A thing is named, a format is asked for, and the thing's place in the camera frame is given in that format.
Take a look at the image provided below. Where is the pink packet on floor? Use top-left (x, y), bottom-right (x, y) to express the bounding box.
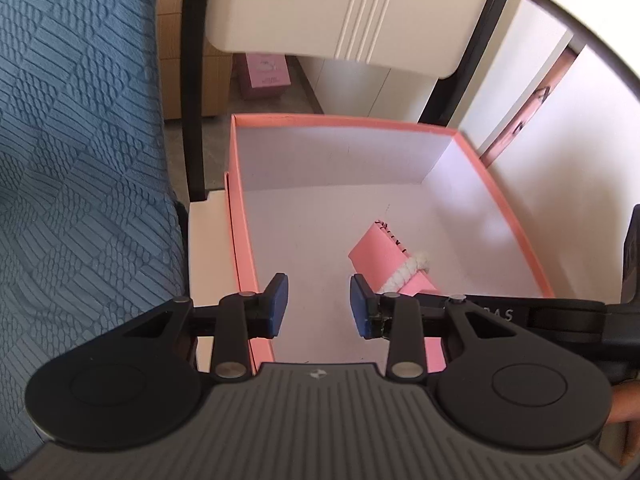
top-left (234, 53), bottom-right (291, 100)

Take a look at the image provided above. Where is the person's right hand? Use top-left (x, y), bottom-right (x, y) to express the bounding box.
top-left (606, 379), bottom-right (640, 425)

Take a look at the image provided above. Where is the blue textured floor chair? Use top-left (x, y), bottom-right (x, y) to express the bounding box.
top-left (1, 0), bottom-right (186, 470)

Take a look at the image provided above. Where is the cream fuzzy hair tie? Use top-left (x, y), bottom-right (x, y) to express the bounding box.
top-left (375, 250), bottom-right (433, 295)

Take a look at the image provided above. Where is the pink open cardboard box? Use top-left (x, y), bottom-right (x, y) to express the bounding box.
top-left (227, 114), bottom-right (552, 364)

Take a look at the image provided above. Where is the pink plastic bag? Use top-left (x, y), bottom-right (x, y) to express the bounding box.
top-left (348, 220), bottom-right (438, 296)

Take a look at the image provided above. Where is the white folding chair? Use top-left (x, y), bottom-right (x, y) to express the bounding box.
top-left (179, 0), bottom-right (524, 373)

